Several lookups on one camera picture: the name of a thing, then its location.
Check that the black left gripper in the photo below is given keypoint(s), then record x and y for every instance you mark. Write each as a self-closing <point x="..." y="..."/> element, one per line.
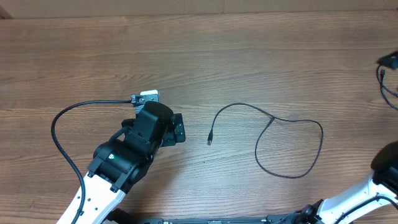
<point x="170" y="137"/>

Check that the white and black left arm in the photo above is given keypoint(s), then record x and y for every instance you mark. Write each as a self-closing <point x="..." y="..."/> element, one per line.
<point x="121" y="162"/>

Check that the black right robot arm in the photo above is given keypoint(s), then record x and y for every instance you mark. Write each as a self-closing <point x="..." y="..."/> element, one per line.
<point x="378" y="189"/>

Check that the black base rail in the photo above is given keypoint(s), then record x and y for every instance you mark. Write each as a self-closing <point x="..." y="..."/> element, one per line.
<point x="119" y="216"/>

